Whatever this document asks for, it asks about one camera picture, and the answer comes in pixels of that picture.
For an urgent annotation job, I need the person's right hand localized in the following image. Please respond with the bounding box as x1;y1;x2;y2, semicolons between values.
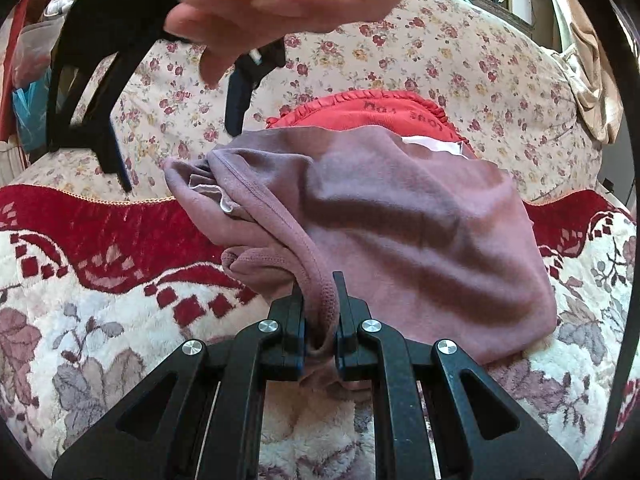
165;0;441;89

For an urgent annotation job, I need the mauve pink small shirt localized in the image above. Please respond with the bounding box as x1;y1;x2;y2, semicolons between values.
162;125;559;402

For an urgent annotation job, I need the blue plastic bag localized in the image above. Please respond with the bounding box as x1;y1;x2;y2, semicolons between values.
12;81;54;154

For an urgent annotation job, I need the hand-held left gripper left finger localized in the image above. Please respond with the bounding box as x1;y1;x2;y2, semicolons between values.
52;285;306;480

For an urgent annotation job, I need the clear plastic bag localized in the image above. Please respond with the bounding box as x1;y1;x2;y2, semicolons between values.
11;19;57;90

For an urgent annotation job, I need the plush red-bordered leaf seat cover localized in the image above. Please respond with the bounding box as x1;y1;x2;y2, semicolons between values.
0;184;640;480

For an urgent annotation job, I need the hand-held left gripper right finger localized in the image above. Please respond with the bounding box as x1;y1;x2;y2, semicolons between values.
332;271;581;480

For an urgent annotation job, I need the red ruffled pillow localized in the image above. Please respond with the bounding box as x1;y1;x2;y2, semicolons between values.
265;89;476;158

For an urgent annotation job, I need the beige cloth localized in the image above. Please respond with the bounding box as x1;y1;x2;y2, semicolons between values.
564;10;627;144

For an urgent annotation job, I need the red chair frame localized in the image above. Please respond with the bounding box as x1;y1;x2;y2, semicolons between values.
0;0;33;142

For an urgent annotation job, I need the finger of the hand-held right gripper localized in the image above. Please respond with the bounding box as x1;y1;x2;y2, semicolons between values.
47;49;136;194
224;39;287;137

